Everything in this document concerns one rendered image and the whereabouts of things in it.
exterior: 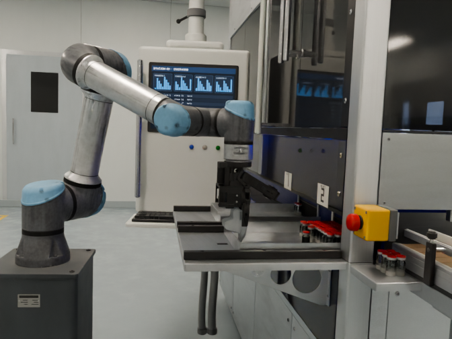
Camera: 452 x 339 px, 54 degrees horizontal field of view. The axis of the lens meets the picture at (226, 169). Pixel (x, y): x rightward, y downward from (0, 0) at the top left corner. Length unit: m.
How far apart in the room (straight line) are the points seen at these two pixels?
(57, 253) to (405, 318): 0.96
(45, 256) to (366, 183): 0.89
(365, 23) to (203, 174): 1.14
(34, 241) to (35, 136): 5.42
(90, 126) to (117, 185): 5.26
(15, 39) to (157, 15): 1.94
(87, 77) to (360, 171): 0.73
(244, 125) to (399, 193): 0.42
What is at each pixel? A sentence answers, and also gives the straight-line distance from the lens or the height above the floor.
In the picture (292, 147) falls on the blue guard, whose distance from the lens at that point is 1.58.
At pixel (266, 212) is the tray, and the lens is 1.74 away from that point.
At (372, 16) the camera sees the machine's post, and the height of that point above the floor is 1.47.
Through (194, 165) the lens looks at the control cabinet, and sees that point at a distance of 2.03.
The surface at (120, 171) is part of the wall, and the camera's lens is 6.62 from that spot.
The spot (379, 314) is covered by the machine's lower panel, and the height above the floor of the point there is 0.75.
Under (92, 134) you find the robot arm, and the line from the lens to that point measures 1.41.
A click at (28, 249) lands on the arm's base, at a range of 1.39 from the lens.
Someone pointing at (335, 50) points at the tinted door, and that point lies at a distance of 1.31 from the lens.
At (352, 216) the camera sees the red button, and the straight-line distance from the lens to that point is 1.05.
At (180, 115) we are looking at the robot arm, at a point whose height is 1.22.
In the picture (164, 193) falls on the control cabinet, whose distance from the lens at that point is 2.06.
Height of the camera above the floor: 1.20
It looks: 5 degrees down
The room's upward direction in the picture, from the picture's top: 2 degrees clockwise
